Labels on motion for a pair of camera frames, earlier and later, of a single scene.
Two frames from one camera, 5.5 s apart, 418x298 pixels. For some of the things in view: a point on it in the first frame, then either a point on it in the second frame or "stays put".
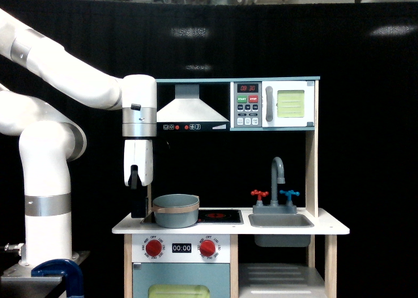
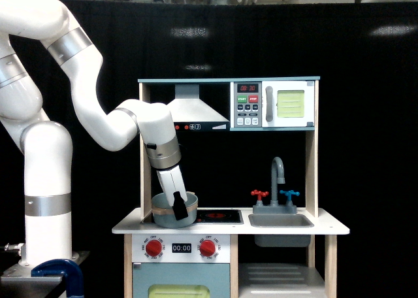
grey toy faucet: x=274 y=208 stays put
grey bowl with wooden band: x=176 y=210 stays put
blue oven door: x=181 y=280 stays put
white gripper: x=139 y=152 → x=175 y=190
